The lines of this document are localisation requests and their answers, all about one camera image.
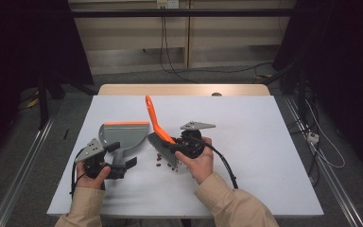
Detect person's left hand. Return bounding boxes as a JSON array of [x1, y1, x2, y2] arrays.
[[76, 164, 112, 190]]

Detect white power adapter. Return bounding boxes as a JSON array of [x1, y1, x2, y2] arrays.
[[306, 131, 320, 145]]

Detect grey dustpan with orange lip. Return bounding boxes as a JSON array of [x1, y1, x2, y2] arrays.
[[98, 120, 151, 174]]

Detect black wall cable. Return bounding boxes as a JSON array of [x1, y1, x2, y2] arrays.
[[159, 8, 200, 84], [162, 8, 273, 76]]

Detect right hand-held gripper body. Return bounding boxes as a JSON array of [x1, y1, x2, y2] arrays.
[[178, 121, 216, 160]]

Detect black horizontal frame bar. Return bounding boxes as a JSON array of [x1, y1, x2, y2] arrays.
[[70, 9, 294, 18]]

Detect black metal stand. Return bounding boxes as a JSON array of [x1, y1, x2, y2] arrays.
[[37, 70, 66, 131], [262, 60, 311, 127]]

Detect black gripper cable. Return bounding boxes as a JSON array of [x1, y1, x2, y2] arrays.
[[70, 150, 88, 197], [195, 135, 239, 190]]

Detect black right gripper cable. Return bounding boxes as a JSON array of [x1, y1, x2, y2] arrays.
[[195, 135, 239, 190]]

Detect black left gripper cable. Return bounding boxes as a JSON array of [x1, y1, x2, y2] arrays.
[[70, 150, 88, 197]]

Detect white table sheet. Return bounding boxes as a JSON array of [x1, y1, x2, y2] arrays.
[[46, 95, 325, 218]]

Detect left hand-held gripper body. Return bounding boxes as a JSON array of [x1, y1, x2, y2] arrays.
[[74, 137, 127, 181]]

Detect person's right hand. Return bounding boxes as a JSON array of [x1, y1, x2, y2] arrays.
[[174, 136, 215, 185]]

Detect white floor cable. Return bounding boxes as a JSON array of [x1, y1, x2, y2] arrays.
[[304, 98, 346, 169]]

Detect orange brush with grey bristles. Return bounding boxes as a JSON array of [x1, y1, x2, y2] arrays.
[[145, 95, 180, 168]]

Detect wooden table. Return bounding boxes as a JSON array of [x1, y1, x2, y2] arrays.
[[97, 83, 271, 96]]

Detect scatter of red kidney beans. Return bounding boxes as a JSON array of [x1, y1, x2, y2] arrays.
[[155, 152, 180, 173]]

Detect white wall socket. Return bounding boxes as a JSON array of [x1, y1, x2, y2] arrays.
[[156, 0, 180, 9]]

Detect black curtain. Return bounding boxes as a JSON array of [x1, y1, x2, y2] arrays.
[[272, 0, 363, 173], [0, 0, 95, 168]]

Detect aluminium floor rail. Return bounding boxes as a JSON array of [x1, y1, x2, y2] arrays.
[[283, 94, 363, 227], [0, 114, 61, 227]]

